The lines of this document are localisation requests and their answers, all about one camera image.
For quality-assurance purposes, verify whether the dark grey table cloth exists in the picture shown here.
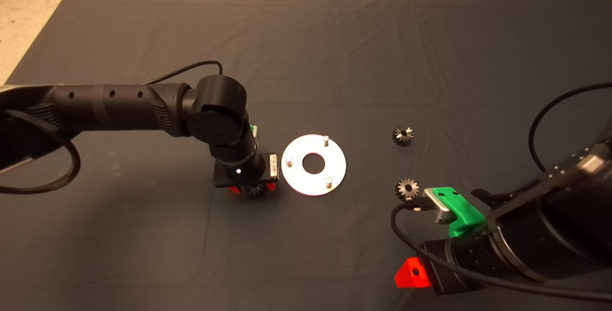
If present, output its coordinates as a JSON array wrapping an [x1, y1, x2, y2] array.
[[0, 0, 612, 311]]

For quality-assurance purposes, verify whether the thin black right camera cable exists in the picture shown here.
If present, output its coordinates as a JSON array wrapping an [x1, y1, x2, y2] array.
[[391, 83, 612, 300]]

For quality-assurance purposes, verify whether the round metal carrier plate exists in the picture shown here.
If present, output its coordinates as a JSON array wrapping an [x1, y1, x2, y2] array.
[[281, 134, 347, 197]]

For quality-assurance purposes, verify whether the green right camera mount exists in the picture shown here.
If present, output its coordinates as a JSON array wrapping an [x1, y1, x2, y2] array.
[[433, 186, 486, 237]]

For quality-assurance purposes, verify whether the thin black camera cable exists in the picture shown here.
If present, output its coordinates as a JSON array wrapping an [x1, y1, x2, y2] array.
[[391, 83, 612, 300], [142, 60, 224, 85]]

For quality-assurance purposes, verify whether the black braided left arm hose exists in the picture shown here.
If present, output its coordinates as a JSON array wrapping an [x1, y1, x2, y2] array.
[[0, 110, 81, 195]]

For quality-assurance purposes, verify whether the thin black left camera cable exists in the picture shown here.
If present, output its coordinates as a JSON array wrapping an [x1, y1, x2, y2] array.
[[142, 60, 224, 85]]

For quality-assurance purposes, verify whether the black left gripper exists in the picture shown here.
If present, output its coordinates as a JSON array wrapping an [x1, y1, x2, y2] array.
[[213, 152, 280, 193]]

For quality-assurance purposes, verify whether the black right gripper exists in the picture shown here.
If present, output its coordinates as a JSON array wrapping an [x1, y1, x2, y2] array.
[[395, 238, 472, 297]]

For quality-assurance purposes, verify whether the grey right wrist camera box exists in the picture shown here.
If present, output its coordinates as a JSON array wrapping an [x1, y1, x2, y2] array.
[[423, 188, 455, 224]]

